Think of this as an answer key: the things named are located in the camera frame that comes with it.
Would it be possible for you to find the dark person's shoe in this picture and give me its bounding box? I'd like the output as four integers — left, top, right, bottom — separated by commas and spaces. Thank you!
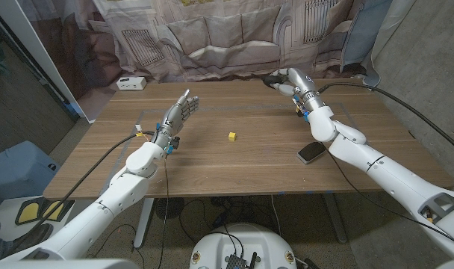
8, 223, 55, 256

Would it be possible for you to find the white frame post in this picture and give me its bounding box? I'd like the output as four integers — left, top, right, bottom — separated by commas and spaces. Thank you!
0, 0, 96, 125

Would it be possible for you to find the yellow and black foot pedal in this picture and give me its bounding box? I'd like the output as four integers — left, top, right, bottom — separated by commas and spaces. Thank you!
14, 197, 76, 226

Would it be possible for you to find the blue plastic bin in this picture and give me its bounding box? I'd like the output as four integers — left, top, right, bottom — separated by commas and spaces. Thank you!
0, 140, 61, 205

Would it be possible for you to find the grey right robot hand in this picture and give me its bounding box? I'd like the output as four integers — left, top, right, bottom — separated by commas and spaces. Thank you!
267, 67, 325, 113

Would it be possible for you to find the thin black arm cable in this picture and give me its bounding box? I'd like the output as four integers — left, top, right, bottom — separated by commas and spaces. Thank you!
325, 146, 454, 250
158, 156, 170, 269

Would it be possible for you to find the black rubber air blower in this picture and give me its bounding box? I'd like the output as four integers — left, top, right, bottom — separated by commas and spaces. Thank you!
262, 75, 288, 88

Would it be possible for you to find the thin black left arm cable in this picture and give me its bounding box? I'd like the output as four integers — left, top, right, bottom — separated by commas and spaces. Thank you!
158, 156, 170, 269

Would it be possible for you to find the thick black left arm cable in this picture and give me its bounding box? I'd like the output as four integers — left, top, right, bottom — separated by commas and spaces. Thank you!
10, 131, 156, 250

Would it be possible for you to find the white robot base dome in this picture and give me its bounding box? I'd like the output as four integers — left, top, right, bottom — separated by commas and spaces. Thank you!
189, 223, 298, 269

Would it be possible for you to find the grey table leg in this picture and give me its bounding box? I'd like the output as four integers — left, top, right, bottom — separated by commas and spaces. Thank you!
321, 193, 349, 245

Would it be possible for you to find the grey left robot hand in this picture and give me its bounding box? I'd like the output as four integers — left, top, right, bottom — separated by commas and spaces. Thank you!
151, 88, 200, 150

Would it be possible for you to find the round black floor fan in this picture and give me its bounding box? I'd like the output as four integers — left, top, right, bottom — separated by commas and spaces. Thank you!
155, 197, 186, 220

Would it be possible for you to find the printed fabric backdrop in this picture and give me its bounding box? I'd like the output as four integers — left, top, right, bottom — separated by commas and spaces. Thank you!
17, 0, 418, 121

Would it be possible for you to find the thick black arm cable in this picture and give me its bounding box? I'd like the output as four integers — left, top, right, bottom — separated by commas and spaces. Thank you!
317, 81, 454, 157
10, 131, 156, 250

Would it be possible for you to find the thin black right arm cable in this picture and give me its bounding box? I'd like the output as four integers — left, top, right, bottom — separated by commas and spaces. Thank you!
325, 146, 454, 250

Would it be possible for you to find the white power strip box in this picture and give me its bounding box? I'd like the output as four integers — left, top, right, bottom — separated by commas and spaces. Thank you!
116, 76, 148, 91

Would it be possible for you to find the white table leg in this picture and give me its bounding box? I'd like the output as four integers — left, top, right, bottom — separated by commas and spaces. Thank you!
132, 197, 155, 250

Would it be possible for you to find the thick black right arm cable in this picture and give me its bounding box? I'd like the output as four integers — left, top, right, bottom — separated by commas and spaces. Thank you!
317, 81, 454, 157

